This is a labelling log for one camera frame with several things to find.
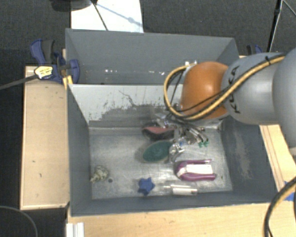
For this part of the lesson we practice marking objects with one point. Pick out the pale wood flat board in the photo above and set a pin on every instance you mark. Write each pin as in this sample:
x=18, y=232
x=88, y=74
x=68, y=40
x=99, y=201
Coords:
x=44, y=137

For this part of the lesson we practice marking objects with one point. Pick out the grey metal bin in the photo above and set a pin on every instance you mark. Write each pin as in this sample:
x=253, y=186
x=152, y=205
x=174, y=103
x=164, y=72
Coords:
x=118, y=142

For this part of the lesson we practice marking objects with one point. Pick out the dark green oval sponge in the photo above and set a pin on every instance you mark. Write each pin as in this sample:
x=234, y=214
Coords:
x=156, y=152

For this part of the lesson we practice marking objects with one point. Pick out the clear plastic tube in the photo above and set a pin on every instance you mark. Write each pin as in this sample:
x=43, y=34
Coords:
x=183, y=189

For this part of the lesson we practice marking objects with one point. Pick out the blue star toy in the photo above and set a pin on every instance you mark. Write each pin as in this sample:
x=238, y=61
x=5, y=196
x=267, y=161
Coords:
x=145, y=185

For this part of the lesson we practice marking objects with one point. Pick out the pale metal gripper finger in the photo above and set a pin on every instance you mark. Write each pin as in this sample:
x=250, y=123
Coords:
x=179, y=146
x=174, y=155

